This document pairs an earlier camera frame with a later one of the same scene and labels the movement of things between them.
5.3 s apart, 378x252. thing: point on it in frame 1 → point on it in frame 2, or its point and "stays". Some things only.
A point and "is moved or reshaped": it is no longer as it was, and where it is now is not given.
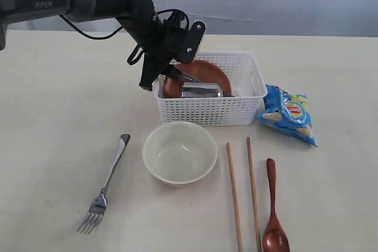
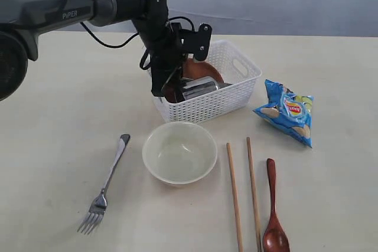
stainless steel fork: x=92 y=219 stays
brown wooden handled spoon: x=276 y=239 stays
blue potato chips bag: x=289 y=113 is moved or reshaped
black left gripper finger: x=152 y=68 → x=159 y=77
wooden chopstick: x=256 y=200 stays
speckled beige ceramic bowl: x=179 y=151 stays
